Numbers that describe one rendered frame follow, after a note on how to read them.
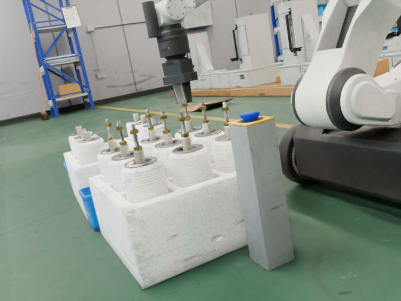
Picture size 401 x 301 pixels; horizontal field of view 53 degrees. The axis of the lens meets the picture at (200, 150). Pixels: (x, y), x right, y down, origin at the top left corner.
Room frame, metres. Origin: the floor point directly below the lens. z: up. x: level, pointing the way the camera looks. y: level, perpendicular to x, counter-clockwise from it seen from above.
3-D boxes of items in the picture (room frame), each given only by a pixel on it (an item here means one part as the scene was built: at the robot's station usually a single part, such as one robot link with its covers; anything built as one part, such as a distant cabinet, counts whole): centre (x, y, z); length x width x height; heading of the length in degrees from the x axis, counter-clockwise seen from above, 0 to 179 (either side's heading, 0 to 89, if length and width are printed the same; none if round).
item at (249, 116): (0.80, -0.11, 0.32); 0.04 x 0.04 x 0.02
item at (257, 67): (5.03, -0.55, 0.45); 1.61 x 0.57 x 0.74; 24
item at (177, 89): (1.20, 0.04, 0.37); 0.03 x 0.02 x 0.06; 135
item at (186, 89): (1.17, 0.00, 0.37); 0.03 x 0.02 x 0.06; 135
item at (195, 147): (0.92, 0.03, 0.25); 0.08 x 0.08 x 0.01
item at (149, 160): (0.87, 0.14, 0.25); 0.08 x 0.08 x 0.01
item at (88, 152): (1.37, 0.37, 0.16); 0.10 x 0.10 x 0.18
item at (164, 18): (1.17, 0.03, 0.57); 0.11 x 0.11 x 0.11; 27
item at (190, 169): (0.92, 0.03, 0.16); 0.10 x 0.10 x 0.18
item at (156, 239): (1.03, 0.08, 0.09); 0.39 x 0.39 x 0.18; 25
